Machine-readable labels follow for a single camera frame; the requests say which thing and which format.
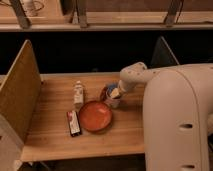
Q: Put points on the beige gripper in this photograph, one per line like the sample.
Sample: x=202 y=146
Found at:
x=113 y=90

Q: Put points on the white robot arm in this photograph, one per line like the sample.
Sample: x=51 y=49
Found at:
x=176 y=104

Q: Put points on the orange plate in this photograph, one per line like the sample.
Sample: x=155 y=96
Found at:
x=95 y=116

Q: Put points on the white squeeze bottle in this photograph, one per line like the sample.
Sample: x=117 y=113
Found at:
x=78 y=94

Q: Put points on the red black snack packet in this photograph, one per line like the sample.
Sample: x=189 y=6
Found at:
x=73 y=123

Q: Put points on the right dark side panel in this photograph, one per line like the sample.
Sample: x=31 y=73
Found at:
x=163 y=55

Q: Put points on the left wooden side panel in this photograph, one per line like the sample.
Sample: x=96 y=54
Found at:
x=18 y=94

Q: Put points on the wooden shelf with supports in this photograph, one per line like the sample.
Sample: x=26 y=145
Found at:
x=105 y=15

